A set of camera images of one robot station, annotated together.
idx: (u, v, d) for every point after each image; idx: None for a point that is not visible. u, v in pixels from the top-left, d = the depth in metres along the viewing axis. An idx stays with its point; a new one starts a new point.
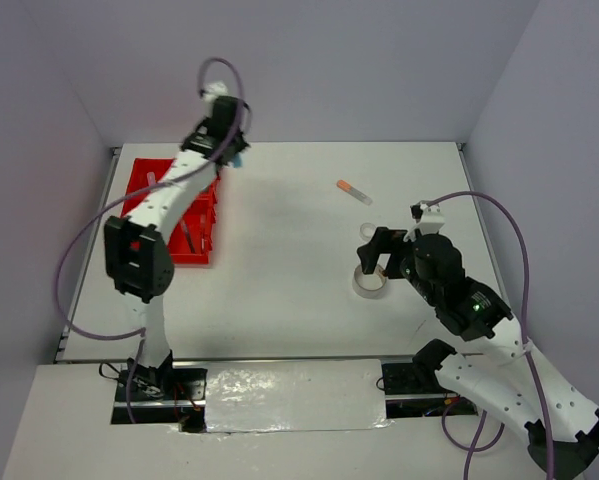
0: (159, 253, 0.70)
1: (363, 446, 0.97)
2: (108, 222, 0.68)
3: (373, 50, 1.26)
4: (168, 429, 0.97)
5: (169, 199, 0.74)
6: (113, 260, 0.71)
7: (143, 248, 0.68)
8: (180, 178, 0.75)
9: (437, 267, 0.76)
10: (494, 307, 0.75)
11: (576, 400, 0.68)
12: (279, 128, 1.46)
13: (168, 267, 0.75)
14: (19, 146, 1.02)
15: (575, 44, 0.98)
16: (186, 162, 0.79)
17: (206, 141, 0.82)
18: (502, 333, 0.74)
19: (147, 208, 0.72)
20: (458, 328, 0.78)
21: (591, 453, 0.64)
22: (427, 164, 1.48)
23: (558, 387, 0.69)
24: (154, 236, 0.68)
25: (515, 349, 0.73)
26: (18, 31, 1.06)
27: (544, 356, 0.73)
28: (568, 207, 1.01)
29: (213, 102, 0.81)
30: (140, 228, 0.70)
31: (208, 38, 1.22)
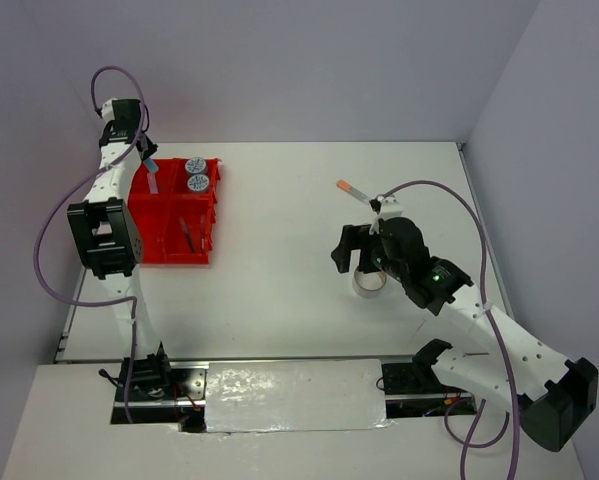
0: (129, 218, 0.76)
1: (363, 446, 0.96)
2: (70, 210, 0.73)
3: (372, 44, 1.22)
4: (168, 429, 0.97)
5: (115, 178, 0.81)
6: (86, 244, 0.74)
7: (113, 216, 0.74)
8: (117, 160, 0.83)
9: (400, 245, 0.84)
10: (455, 278, 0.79)
11: (542, 351, 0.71)
12: (277, 126, 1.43)
13: (138, 238, 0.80)
14: (15, 144, 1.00)
15: (578, 41, 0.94)
16: (114, 149, 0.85)
17: (121, 134, 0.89)
18: (462, 294, 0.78)
19: (99, 190, 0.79)
20: (424, 301, 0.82)
21: (564, 399, 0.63)
22: (428, 162, 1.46)
23: (525, 343, 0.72)
24: (118, 203, 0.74)
25: (476, 310, 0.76)
26: (10, 25, 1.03)
27: (505, 315, 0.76)
28: (566, 213, 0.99)
29: (114, 107, 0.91)
30: (102, 206, 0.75)
31: (201, 36, 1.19)
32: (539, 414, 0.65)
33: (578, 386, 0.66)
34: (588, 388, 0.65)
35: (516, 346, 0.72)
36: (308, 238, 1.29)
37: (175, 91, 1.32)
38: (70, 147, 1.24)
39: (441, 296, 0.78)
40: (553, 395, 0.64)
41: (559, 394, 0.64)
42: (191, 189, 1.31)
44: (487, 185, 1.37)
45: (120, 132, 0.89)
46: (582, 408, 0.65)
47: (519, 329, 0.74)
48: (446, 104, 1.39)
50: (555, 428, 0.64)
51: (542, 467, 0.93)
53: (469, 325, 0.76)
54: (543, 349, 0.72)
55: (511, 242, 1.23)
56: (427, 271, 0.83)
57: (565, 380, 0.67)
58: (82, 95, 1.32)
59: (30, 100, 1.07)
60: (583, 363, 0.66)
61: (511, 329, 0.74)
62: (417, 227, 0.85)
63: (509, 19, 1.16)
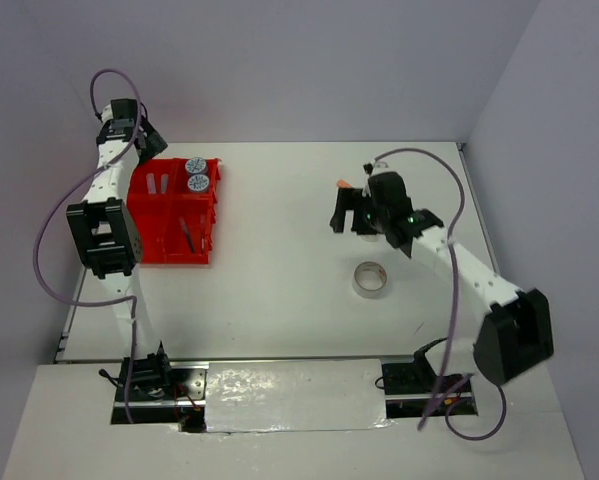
0: (128, 218, 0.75)
1: (363, 446, 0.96)
2: (70, 210, 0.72)
3: (373, 45, 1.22)
4: (168, 429, 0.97)
5: (113, 178, 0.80)
6: (86, 244, 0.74)
7: (112, 216, 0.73)
8: (115, 159, 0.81)
9: (382, 191, 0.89)
10: (428, 221, 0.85)
11: (494, 280, 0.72)
12: (278, 126, 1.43)
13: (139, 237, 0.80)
14: (15, 144, 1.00)
15: (578, 43, 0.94)
16: (111, 149, 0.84)
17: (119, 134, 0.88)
18: (432, 234, 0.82)
19: (98, 189, 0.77)
20: (397, 241, 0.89)
21: (503, 314, 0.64)
22: (428, 162, 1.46)
23: (480, 272, 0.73)
24: (117, 203, 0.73)
25: (439, 245, 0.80)
26: (10, 26, 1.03)
27: (468, 251, 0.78)
28: (565, 214, 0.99)
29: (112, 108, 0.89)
30: (101, 206, 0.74)
31: (201, 36, 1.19)
32: (484, 336, 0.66)
33: (528, 314, 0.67)
34: (534, 313, 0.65)
35: (468, 275, 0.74)
36: (309, 239, 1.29)
37: (175, 91, 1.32)
38: (69, 146, 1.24)
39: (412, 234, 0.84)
40: (496, 313, 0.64)
41: (501, 311, 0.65)
42: (191, 189, 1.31)
44: (487, 185, 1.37)
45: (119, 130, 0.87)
46: (533, 344, 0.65)
47: (476, 262, 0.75)
48: (446, 105, 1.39)
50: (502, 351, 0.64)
51: (541, 467, 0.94)
53: (431, 258, 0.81)
54: (497, 279, 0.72)
55: (511, 242, 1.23)
56: (404, 215, 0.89)
57: (511, 306, 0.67)
58: (82, 95, 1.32)
59: (29, 100, 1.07)
60: (532, 293, 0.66)
61: (467, 262, 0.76)
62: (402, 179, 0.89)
63: (509, 20, 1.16)
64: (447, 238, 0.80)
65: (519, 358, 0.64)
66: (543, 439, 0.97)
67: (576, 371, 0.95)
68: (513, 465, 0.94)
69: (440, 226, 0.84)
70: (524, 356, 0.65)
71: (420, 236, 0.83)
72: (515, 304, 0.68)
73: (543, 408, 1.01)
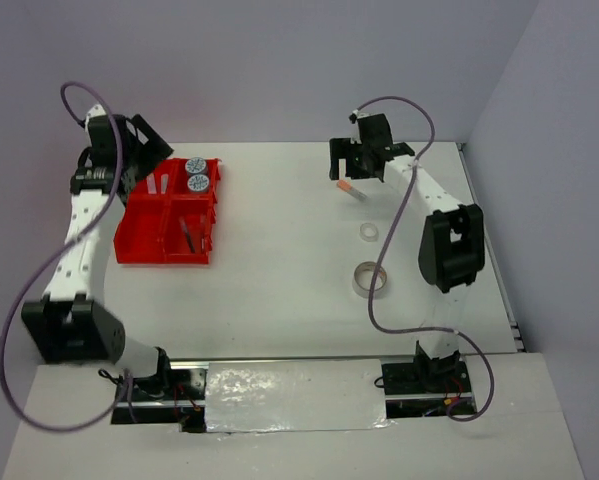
0: (101, 318, 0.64)
1: (363, 447, 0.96)
2: (26, 309, 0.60)
3: (372, 45, 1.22)
4: (169, 429, 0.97)
5: (83, 257, 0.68)
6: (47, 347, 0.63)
7: (80, 320, 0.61)
8: (88, 228, 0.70)
9: (366, 125, 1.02)
10: (402, 149, 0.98)
11: (444, 196, 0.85)
12: (277, 126, 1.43)
13: (116, 328, 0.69)
14: (14, 144, 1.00)
15: (577, 44, 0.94)
16: (86, 206, 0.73)
17: (99, 172, 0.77)
18: (400, 160, 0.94)
19: (64, 277, 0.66)
20: (374, 166, 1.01)
21: (441, 218, 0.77)
22: (428, 162, 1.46)
23: (432, 188, 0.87)
24: (87, 303, 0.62)
25: (404, 168, 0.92)
26: (10, 27, 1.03)
27: (427, 173, 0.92)
28: (564, 214, 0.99)
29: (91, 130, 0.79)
30: (66, 302, 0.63)
31: (201, 36, 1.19)
32: (426, 238, 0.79)
33: (466, 226, 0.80)
34: (472, 223, 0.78)
35: (423, 190, 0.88)
36: (308, 239, 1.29)
37: (175, 90, 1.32)
38: (69, 146, 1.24)
39: (384, 157, 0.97)
40: (436, 218, 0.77)
41: (441, 216, 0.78)
42: (191, 189, 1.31)
44: (487, 185, 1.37)
45: (97, 169, 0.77)
46: (470, 253, 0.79)
47: (433, 182, 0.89)
48: (446, 105, 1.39)
50: (440, 251, 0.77)
51: (541, 467, 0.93)
53: (397, 179, 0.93)
54: (445, 195, 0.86)
55: (511, 242, 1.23)
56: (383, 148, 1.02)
57: (453, 217, 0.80)
58: (81, 95, 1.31)
59: (29, 100, 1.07)
60: (472, 206, 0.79)
61: (425, 181, 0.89)
62: (384, 116, 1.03)
63: (508, 21, 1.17)
64: (412, 163, 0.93)
65: (451, 261, 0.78)
66: (543, 439, 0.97)
67: (576, 371, 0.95)
68: (513, 465, 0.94)
69: (411, 154, 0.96)
70: (459, 260, 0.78)
71: (391, 161, 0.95)
72: (457, 217, 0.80)
73: (543, 408, 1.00)
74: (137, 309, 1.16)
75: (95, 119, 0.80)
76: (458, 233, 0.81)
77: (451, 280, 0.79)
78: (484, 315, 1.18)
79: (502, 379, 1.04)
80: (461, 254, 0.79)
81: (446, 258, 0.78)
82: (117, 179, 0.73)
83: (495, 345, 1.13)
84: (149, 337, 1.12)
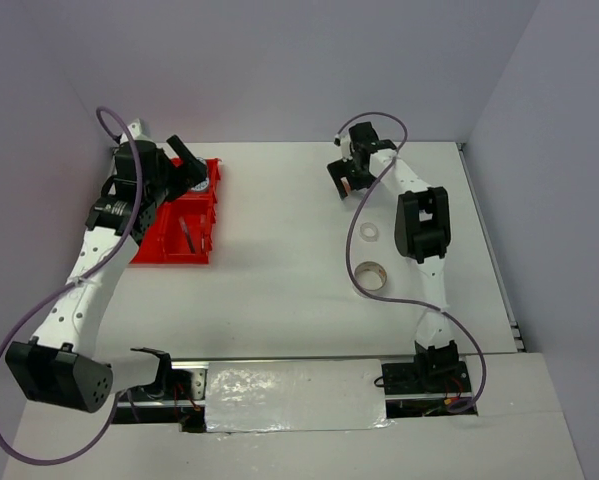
0: (83, 372, 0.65)
1: (363, 447, 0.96)
2: (14, 350, 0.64)
3: (373, 45, 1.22)
4: (169, 429, 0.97)
5: (80, 302, 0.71)
6: (30, 388, 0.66)
7: (62, 370, 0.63)
8: (90, 272, 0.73)
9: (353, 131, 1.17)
10: (385, 143, 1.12)
11: (416, 179, 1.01)
12: (277, 126, 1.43)
13: (100, 379, 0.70)
14: (14, 145, 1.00)
15: (577, 44, 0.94)
16: (96, 245, 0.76)
17: (118, 207, 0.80)
18: (383, 151, 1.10)
19: (57, 321, 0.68)
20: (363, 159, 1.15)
21: (411, 196, 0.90)
22: (428, 162, 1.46)
23: (408, 174, 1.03)
24: (70, 357, 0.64)
25: (386, 158, 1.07)
26: (10, 27, 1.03)
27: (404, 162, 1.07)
28: (564, 214, 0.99)
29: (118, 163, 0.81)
30: (52, 350, 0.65)
31: (201, 36, 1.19)
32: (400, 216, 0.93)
33: (434, 207, 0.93)
34: (440, 202, 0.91)
35: (399, 175, 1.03)
36: (308, 238, 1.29)
37: (174, 90, 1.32)
38: (69, 147, 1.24)
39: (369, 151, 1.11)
40: (407, 197, 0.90)
41: (410, 196, 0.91)
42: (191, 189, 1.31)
44: (487, 185, 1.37)
45: (117, 204, 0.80)
46: (437, 229, 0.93)
47: (408, 168, 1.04)
48: (446, 105, 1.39)
50: (410, 225, 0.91)
51: (540, 466, 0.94)
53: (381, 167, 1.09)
54: (419, 180, 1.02)
55: (511, 242, 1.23)
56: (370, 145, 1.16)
57: (423, 198, 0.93)
58: (82, 95, 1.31)
59: (29, 101, 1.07)
60: (439, 188, 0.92)
61: (401, 167, 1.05)
62: (368, 123, 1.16)
63: (508, 21, 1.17)
64: (393, 154, 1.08)
65: (422, 236, 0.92)
66: (543, 439, 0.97)
67: (576, 371, 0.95)
68: (512, 464, 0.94)
69: (393, 148, 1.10)
70: (428, 235, 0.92)
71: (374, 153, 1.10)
72: (428, 199, 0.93)
73: (543, 408, 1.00)
74: (136, 308, 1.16)
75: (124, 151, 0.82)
76: (428, 212, 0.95)
77: (423, 252, 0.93)
78: (484, 314, 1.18)
79: (502, 379, 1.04)
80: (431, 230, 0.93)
81: (417, 234, 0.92)
82: (131, 222, 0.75)
83: (495, 344, 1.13)
84: (149, 337, 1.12)
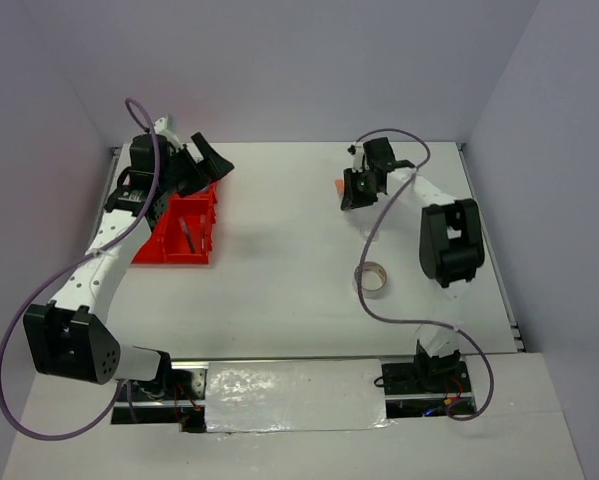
0: (95, 337, 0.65)
1: (363, 447, 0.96)
2: (30, 313, 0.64)
3: (372, 45, 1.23)
4: (169, 429, 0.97)
5: (98, 273, 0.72)
6: (42, 353, 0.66)
7: (76, 333, 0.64)
8: (109, 245, 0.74)
9: (372, 149, 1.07)
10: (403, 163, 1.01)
11: (442, 195, 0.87)
12: (277, 126, 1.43)
13: (109, 350, 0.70)
14: (14, 145, 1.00)
15: (576, 45, 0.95)
16: (113, 224, 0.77)
17: (134, 196, 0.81)
18: (400, 170, 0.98)
19: (75, 287, 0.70)
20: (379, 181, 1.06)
21: (434, 209, 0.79)
22: (427, 163, 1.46)
23: (431, 190, 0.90)
24: (85, 319, 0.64)
25: (404, 176, 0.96)
26: (11, 28, 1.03)
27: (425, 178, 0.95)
28: (564, 214, 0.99)
29: (133, 153, 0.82)
30: (69, 314, 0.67)
31: (202, 35, 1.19)
32: (424, 230, 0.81)
33: (464, 220, 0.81)
34: (468, 216, 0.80)
35: (421, 192, 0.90)
36: (308, 239, 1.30)
37: (175, 91, 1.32)
38: (69, 147, 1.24)
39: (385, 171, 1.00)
40: (431, 209, 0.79)
41: (435, 208, 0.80)
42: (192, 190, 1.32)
44: (487, 185, 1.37)
45: (135, 192, 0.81)
46: (468, 246, 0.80)
47: (430, 183, 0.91)
48: (446, 104, 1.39)
50: (437, 238, 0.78)
51: (540, 466, 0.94)
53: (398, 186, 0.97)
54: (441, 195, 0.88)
55: (511, 242, 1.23)
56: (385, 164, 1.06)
57: (449, 210, 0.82)
58: (82, 95, 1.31)
59: (29, 100, 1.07)
60: (468, 200, 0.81)
61: (423, 184, 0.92)
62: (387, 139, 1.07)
63: (507, 23, 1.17)
64: (411, 172, 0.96)
65: (452, 257, 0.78)
66: (543, 438, 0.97)
67: (576, 371, 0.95)
68: (512, 464, 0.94)
69: (412, 166, 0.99)
70: (459, 253, 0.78)
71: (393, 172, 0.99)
72: (454, 211, 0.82)
73: (543, 408, 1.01)
74: (136, 308, 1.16)
75: (141, 143, 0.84)
76: (457, 228, 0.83)
77: (452, 272, 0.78)
78: (484, 314, 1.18)
79: (502, 379, 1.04)
80: (462, 249, 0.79)
81: (446, 253, 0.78)
82: (146, 204, 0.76)
83: (495, 345, 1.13)
84: (148, 336, 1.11)
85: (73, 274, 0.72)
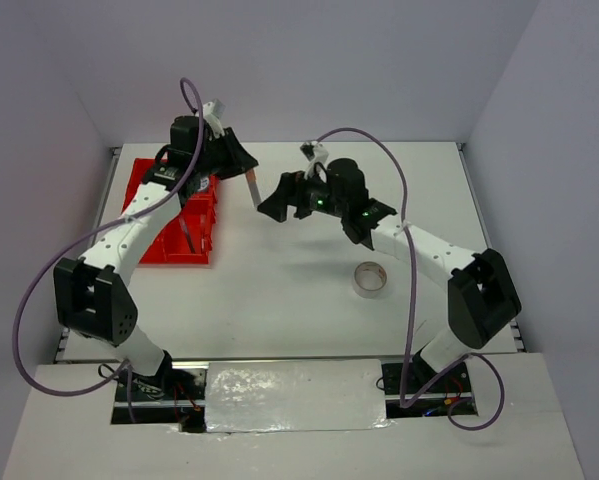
0: (118, 296, 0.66)
1: (363, 447, 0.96)
2: (61, 265, 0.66)
3: (372, 45, 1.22)
4: (169, 429, 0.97)
5: (127, 237, 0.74)
6: (67, 307, 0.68)
7: (99, 290, 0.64)
8: (141, 213, 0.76)
9: (345, 185, 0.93)
10: (381, 212, 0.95)
11: (453, 249, 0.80)
12: (277, 127, 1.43)
13: (129, 313, 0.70)
14: (14, 143, 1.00)
15: (575, 43, 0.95)
16: (147, 196, 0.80)
17: (169, 173, 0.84)
18: (386, 222, 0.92)
19: (103, 247, 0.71)
20: (357, 237, 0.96)
21: (462, 279, 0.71)
22: (427, 163, 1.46)
23: (437, 245, 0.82)
24: (110, 277, 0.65)
25: (396, 230, 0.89)
26: (10, 26, 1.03)
27: (419, 229, 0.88)
28: (564, 213, 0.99)
29: (173, 131, 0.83)
30: (96, 271, 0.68)
31: (201, 33, 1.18)
32: (453, 301, 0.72)
33: (488, 272, 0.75)
34: (492, 271, 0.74)
35: (429, 250, 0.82)
36: (308, 239, 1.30)
37: (175, 90, 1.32)
38: (69, 146, 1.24)
39: (369, 227, 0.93)
40: (459, 278, 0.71)
41: (461, 275, 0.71)
42: None
44: (488, 185, 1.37)
45: (170, 170, 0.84)
46: (504, 301, 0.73)
47: (430, 237, 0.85)
48: (446, 105, 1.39)
50: (475, 308, 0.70)
51: (541, 467, 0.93)
53: (391, 244, 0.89)
54: (452, 247, 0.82)
55: (511, 242, 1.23)
56: (363, 210, 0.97)
57: (470, 268, 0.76)
58: (82, 95, 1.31)
59: (28, 99, 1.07)
60: (487, 252, 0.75)
61: (423, 239, 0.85)
62: (360, 169, 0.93)
63: (507, 22, 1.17)
64: (401, 223, 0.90)
65: (490, 319, 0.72)
66: (544, 439, 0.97)
67: (576, 371, 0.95)
68: (512, 464, 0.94)
69: (394, 215, 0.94)
70: (496, 312, 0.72)
71: (377, 225, 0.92)
72: (475, 267, 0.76)
73: (543, 407, 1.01)
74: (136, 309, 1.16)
75: (183, 122, 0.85)
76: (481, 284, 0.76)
77: (497, 331, 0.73)
78: None
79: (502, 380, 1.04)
80: (495, 305, 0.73)
81: (484, 317, 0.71)
82: (180, 182, 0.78)
83: (495, 344, 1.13)
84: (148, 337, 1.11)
85: (103, 236, 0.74)
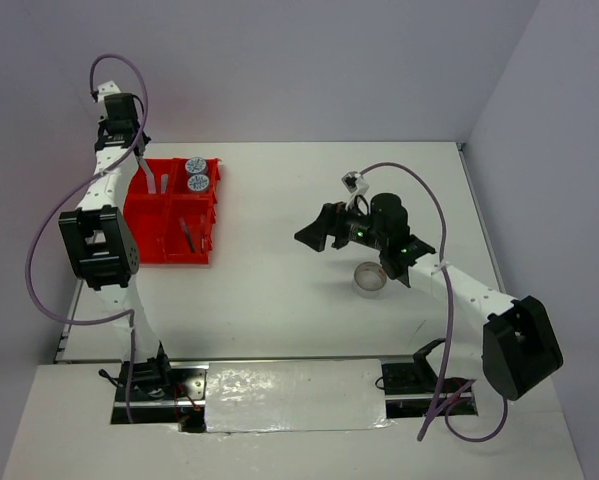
0: (123, 227, 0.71)
1: (363, 447, 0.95)
2: (64, 217, 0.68)
3: (372, 44, 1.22)
4: (168, 429, 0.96)
5: (110, 184, 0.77)
6: (77, 256, 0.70)
7: (108, 226, 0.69)
8: (112, 166, 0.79)
9: (387, 222, 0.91)
10: (420, 250, 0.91)
11: (490, 293, 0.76)
12: (277, 127, 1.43)
13: (133, 247, 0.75)
14: (13, 143, 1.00)
15: (576, 42, 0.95)
16: (109, 155, 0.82)
17: (118, 139, 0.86)
18: (424, 259, 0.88)
19: (93, 197, 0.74)
20: (394, 273, 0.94)
21: (499, 326, 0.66)
22: (427, 163, 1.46)
23: (476, 288, 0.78)
24: (112, 211, 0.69)
25: (433, 268, 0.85)
26: (9, 26, 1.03)
27: (457, 270, 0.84)
28: (565, 213, 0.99)
29: (106, 103, 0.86)
30: (94, 213, 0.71)
31: (201, 33, 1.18)
32: (489, 348, 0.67)
33: (529, 323, 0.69)
34: (533, 321, 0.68)
35: (466, 292, 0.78)
36: None
37: (175, 90, 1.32)
38: (69, 146, 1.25)
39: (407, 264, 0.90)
40: (496, 325, 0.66)
41: (500, 323, 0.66)
42: (191, 189, 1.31)
44: (488, 185, 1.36)
45: (117, 136, 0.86)
46: (542, 353, 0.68)
47: (468, 281, 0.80)
48: (445, 104, 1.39)
50: (512, 359, 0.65)
51: (542, 466, 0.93)
53: (427, 282, 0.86)
54: (491, 292, 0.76)
55: (512, 241, 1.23)
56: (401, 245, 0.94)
57: (509, 316, 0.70)
58: (82, 95, 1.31)
59: (28, 97, 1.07)
60: (530, 300, 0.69)
61: (461, 281, 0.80)
62: (402, 205, 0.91)
63: (507, 21, 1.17)
64: (439, 262, 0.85)
65: (527, 371, 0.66)
66: (544, 438, 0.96)
67: (577, 370, 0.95)
68: (512, 464, 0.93)
69: (432, 253, 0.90)
70: (534, 363, 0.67)
71: (415, 263, 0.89)
72: (514, 313, 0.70)
73: (543, 407, 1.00)
74: None
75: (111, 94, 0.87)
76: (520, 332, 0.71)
77: (532, 383, 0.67)
78: None
79: None
80: (535, 357, 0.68)
81: (521, 368, 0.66)
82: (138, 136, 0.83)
83: None
84: None
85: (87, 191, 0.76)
